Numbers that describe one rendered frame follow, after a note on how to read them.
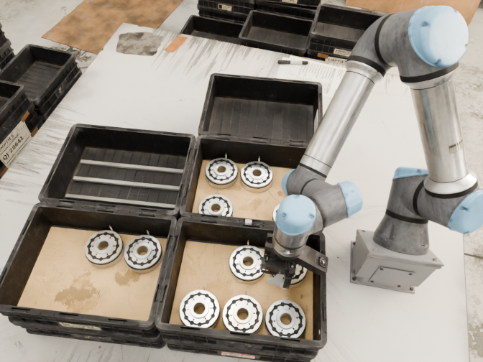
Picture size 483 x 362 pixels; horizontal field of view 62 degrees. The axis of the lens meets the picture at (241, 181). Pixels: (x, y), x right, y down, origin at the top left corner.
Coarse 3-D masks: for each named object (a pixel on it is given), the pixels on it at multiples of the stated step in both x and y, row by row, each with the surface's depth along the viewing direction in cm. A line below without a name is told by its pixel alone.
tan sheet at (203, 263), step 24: (192, 264) 111; (216, 264) 112; (192, 288) 107; (216, 288) 108; (240, 288) 108; (264, 288) 108; (312, 288) 108; (240, 312) 104; (264, 312) 104; (312, 312) 104; (312, 336) 101
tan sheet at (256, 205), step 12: (204, 168) 131; (240, 168) 131; (276, 168) 132; (204, 180) 128; (276, 180) 129; (204, 192) 125; (216, 192) 125; (228, 192) 126; (240, 192) 126; (252, 192) 126; (264, 192) 126; (276, 192) 126; (240, 204) 123; (252, 204) 123; (264, 204) 123; (276, 204) 124; (240, 216) 121; (252, 216) 121; (264, 216) 121
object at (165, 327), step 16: (208, 224) 108; (224, 224) 108; (240, 224) 108; (256, 224) 108; (176, 240) 106; (320, 240) 106; (320, 288) 98; (160, 304) 95; (320, 304) 96; (160, 320) 93; (208, 336) 92; (224, 336) 91; (240, 336) 91; (256, 336) 91; (272, 336) 91
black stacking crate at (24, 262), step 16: (48, 208) 110; (32, 224) 108; (48, 224) 116; (64, 224) 117; (80, 224) 116; (96, 224) 115; (112, 224) 114; (128, 224) 113; (144, 224) 112; (160, 224) 111; (32, 240) 108; (32, 256) 109; (16, 272) 102; (16, 288) 103; (0, 304) 97; (16, 304) 103; (16, 320) 102; (32, 320) 102; (48, 320) 98; (144, 336) 100
